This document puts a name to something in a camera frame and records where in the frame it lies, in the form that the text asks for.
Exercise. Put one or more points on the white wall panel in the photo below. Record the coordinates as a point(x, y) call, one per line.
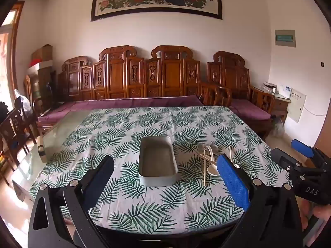
point(296, 106)

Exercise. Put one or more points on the grey plastic bag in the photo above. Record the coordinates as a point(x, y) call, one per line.
point(278, 126)

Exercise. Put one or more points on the person's right hand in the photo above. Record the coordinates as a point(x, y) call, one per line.
point(323, 214)

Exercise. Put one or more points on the clear plastic bag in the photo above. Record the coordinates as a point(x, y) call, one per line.
point(20, 98)

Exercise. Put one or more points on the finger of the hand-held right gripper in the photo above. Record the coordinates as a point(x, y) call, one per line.
point(302, 147)
point(281, 157)

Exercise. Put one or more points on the carved wooden sofa bench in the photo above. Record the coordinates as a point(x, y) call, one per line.
point(116, 77)

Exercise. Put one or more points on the wooden side table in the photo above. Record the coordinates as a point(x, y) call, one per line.
point(280, 106)

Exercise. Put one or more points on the long purple sofa cushion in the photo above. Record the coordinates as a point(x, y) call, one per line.
point(103, 104)

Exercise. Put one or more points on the red artificial flowers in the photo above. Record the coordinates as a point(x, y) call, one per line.
point(35, 62)

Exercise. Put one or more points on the dark wooden chair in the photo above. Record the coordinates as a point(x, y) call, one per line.
point(13, 134)

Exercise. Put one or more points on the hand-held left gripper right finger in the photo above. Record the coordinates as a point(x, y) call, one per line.
point(232, 180)

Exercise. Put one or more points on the white spoon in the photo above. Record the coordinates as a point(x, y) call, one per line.
point(210, 171)
point(235, 164)

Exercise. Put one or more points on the white device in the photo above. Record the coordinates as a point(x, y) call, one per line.
point(284, 91)

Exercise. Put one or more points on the leaf-print tablecloth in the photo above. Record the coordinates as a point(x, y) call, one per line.
point(129, 139)

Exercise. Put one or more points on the small taped wooden block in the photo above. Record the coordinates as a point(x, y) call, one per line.
point(42, 155)

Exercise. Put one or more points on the tall wooden chair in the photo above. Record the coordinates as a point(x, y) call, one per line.
point(28, 87)

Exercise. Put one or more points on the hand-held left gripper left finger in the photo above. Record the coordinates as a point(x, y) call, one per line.
point(102, 178)

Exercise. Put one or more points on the carved wooden armchair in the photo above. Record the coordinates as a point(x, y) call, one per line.
point(227, 72)

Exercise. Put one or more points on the purple armchair cushion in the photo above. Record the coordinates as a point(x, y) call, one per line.
point(248, 108)

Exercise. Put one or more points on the grey rectangular container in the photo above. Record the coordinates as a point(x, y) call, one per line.
point(157, 160)

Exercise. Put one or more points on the wooden framed glass door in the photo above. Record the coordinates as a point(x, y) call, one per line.
point(11, 56)

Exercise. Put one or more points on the wall electrical panel box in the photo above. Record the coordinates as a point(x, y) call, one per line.
point(285, 38)

